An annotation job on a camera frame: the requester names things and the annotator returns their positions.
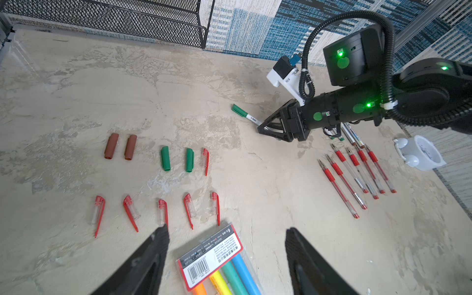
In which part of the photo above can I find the green marker top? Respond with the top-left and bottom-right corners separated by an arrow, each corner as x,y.
232,104 -> 262,126

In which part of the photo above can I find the black wire mesh shelf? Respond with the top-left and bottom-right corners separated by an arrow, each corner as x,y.
1,0 -> 215,49

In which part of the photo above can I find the green marker cap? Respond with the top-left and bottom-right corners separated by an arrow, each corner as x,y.
185,148 -> 194,173
161,146 -> 172,172

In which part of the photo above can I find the white alarm clock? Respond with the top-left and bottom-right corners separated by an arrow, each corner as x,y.
393,135 -> 447,172

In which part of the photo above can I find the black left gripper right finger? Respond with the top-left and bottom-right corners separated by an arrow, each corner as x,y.
285,227 -> 357,295

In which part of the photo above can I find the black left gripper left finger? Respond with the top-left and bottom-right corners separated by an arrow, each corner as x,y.
93,225 -> 170,295

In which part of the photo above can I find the red gel pen diagonal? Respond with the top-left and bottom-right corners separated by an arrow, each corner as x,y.
356,146 -> 386,194

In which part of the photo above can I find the highlighter pack in clear case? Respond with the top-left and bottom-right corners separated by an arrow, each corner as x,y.
176,222 -> 265,295

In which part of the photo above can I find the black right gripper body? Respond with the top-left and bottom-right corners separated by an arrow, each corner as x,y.
280,103 -> 313,142

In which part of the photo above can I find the red pen cap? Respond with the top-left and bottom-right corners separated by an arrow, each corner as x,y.
183,194 -> 195,230
123,195 -> 140,232
211,192 -> 221,226
157,199 -> 168,226
92,195 -> 106,238
202,148 -> 210,177

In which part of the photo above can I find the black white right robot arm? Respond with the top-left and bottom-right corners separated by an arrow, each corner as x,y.
258,11 -> 472,142

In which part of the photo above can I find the brown marker cap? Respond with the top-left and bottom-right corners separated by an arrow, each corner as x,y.
124,135 -> 137,161
104,133 -> 119,159

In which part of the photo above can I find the green marker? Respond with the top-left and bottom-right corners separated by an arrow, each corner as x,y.
329,129 -> 345,141
232,104 -> 262,126

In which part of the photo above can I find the brown capped white marker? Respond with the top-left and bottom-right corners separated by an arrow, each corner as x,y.
345,123 -> 365,149

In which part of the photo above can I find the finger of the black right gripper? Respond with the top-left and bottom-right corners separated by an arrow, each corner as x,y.
257,125 -> 294,142
258,103 -> 291,129

